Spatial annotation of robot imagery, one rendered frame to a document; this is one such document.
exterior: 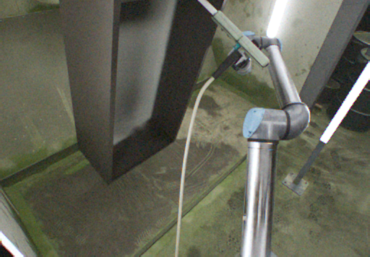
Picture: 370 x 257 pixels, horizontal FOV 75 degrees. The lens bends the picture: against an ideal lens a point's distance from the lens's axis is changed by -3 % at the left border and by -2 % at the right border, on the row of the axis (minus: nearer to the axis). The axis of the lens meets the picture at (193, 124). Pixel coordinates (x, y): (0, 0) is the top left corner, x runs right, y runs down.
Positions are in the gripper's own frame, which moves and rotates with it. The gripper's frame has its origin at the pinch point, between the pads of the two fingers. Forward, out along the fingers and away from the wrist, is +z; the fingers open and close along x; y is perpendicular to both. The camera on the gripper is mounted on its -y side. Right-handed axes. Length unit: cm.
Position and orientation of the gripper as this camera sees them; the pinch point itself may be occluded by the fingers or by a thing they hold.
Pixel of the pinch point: (241, 49)
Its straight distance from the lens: 107.6
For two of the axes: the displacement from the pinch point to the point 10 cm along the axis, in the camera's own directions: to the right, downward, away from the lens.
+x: -6.3, -7.7, 1.3
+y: -7.3, 6.4, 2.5
